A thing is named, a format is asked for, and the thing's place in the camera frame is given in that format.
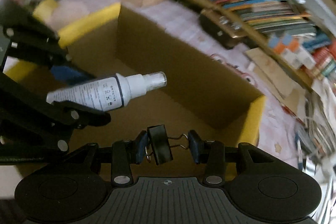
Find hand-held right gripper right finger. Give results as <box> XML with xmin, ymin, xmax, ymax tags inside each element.
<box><xmin>188</xmin><ymin>130</ymin><xmax>276</xmax><ymax>186</ymax></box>

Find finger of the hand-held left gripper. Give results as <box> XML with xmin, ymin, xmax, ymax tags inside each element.
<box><xmin>0</xmin><ymin>74</ymin><xmax>112</xmax><ymax>165</ymax></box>
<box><xmin>0</xmin><ymin>1</ymin><xmax>93</xmax><ymax>85</ymax></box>

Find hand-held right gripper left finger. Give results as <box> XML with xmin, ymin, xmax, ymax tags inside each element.
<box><xmin>62</xmin><ymin>131</ymin><xmax>150</xmax><ymax>187</ymax></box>

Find black binder clip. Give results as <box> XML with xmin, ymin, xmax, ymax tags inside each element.
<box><xmin>144</xmin><ymin>125</ymin><xmax>190</xmax><ymax>165</ymax></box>

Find white spray bottle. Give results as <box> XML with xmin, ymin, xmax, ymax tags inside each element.
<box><xmin>46</xmin><ymin>71</ymin><xmax>168</xmax><ymax>111</ymax></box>

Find yellow cardboard box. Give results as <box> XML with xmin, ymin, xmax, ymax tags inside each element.
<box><xmin>4</xmin><ymin>0</ymin><xmax>267</xmax><ymax>182</ymax></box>

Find desktop with pink checked tablecloth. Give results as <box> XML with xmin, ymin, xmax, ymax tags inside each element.
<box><xmin>34</xmin><ymin>0</ymin><xmax>336</xmax><ymax>174</ymax></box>

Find black metal hole punch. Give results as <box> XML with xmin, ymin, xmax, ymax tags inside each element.
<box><xmin>199</xmin><ymin>9</ymin><xmax>254</xmax><ymax>49</ymax></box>

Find stack of papers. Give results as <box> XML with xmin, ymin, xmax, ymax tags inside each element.
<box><xmin>294</xmin><ymin>77</ymin><xmax>336</xmax><ymax>172</ymax></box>

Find white orange blue carton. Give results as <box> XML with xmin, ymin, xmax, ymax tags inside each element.
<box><xmin>283</xmin><ymin>47</ymin><xmax>317</xmax><ymax>70</ymax></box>
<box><xmin>270</xmin><ymin>32</ymin><xmax>301</xmax><ymax>58</ymax></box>

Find red boxed books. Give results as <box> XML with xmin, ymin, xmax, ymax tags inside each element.
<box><xmin>311</xmin><ymin>47</ymin><xmax>336</xmax><ymax>79</ymax></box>

